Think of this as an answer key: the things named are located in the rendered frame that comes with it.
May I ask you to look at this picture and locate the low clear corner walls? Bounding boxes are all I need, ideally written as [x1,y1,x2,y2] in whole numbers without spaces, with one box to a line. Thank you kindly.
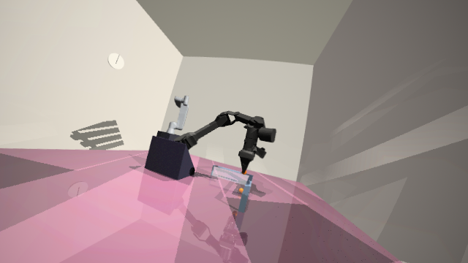
[211,167,249,185]

